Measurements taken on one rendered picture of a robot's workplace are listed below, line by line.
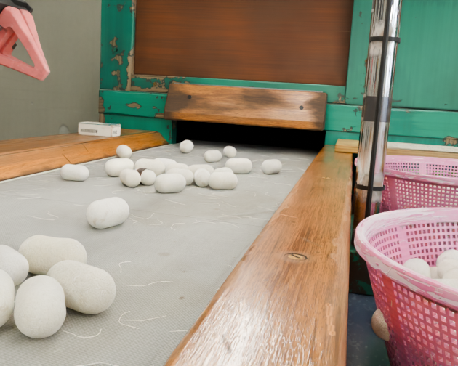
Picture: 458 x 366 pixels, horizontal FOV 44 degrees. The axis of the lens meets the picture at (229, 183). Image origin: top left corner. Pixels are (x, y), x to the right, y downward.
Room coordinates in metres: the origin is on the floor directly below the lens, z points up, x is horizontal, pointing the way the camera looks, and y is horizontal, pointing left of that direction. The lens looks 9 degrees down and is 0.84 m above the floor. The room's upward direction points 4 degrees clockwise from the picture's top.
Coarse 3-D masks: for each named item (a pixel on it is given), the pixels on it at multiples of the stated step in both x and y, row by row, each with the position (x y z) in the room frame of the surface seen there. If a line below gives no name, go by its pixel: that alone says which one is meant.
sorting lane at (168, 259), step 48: (0, 192) 0.52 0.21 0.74; (48, 192) 0.54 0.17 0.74; (96, 192) 0.55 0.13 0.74; (144, 192) 0.57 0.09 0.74; (192, 192) 0.58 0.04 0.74; (240, 192) 0.60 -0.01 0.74; (288, 192) 0.62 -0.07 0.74; (0, 240) 0.36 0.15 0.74; (96, 240) 0.37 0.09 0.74; (144, 240) 0.38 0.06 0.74; (192, 240) 0.39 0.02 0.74; (240, 240) 0.40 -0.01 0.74; (144, 288) 0.29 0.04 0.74; (192, 288) 0.29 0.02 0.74; (0, 336) 0.22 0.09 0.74; (48, 336) 0.22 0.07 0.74; (96, 336) 0.22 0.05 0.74; (144, 336) 0.23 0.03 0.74
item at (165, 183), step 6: (162, 174) 0.57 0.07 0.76; (168, 174) 0.57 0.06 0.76; (174, 174) 0.58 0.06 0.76; (180, 174) 0.58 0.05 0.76; (156, 180) 0.57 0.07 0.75; (162, 180) 0.56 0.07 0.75; (168, 180) 0.57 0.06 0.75; (174, 180) 0.57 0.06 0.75; (180, 180) 0.58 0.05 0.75; (156, 186) 0.57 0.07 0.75; (162, 186) 0.56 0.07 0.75; (168, 186) 0.57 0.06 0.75; (174, 186) 0.57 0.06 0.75; (180, 186) 0.57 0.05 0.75; (162, 192) 0.57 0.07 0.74; (168, 192) 0.58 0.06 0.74
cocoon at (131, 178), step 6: (126, 168) 0.61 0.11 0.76; (120, 174) 0.60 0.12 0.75; (126, 174) 0.59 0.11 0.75; (132, 174) 0.59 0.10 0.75; (138, 174) 0.59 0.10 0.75; (120, 180) 0.60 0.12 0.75; (126, 180) 0.59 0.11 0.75; (132, 180) 0.59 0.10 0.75; (138, 180) 0.59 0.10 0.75; (132, 186) 0.59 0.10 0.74
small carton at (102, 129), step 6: (84, 126) 0.92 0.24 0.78; (90, 126) 0.92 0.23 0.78; (96, 126) 0.92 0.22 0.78; (102, 126) 0.92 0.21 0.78; (108, 126) 0.91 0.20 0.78; (114, 126) 0.92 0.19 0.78; (120, 126) 0.95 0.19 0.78; (84, 132) 0.92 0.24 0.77; (90, 132) 0.92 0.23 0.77; (96, 132) 0.92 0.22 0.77; (102, 132) 0.92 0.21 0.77; (108, 132) 0.91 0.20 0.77; (114, 132) 0.92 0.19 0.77; (120, 132) 0.95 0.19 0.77
